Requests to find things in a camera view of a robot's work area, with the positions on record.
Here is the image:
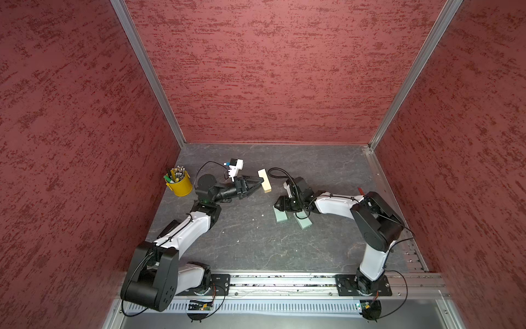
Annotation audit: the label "pens in cup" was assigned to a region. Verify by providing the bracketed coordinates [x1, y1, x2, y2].
[164, 166, 186, 184]

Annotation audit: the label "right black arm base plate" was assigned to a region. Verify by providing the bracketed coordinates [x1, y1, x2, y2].
[334, 274, 393, 297]

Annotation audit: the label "yellow pen cup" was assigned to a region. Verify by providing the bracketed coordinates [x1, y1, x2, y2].
[166, 172, 193, 197]

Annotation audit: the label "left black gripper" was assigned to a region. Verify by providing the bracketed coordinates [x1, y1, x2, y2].
[212, 175, 264, 203]

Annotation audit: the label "pale green box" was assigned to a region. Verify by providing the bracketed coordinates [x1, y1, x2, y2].
[273, 208, 288, 223]

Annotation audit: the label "front aluminium rail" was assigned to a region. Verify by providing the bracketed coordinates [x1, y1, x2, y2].
[116, 271, 451, 300]

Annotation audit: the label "right aluminium corner post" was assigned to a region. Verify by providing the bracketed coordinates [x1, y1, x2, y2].
[368, 0, 463, 153]

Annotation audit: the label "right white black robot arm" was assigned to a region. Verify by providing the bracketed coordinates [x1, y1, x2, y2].
[274, 191, 405, 296]

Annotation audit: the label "aluminium corner post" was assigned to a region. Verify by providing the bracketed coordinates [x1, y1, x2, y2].
[110, 0, 186, 149]
[368, 0, 463, 153]

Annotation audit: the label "left aluminium corner post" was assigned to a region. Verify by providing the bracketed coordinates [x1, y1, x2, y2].
[110, 0, 186, 149]

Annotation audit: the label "pale green lift-off lid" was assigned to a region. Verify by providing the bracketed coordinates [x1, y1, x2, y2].
[294, 212, 312, 230]

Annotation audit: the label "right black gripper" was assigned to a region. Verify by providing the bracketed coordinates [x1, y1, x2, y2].
[273, 195, 305, 212]

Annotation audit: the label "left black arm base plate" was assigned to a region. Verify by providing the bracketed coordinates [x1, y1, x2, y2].
[178, 274, 231, 297]

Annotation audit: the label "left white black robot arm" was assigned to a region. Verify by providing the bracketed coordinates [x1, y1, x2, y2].
[121, 174, 268, 311]

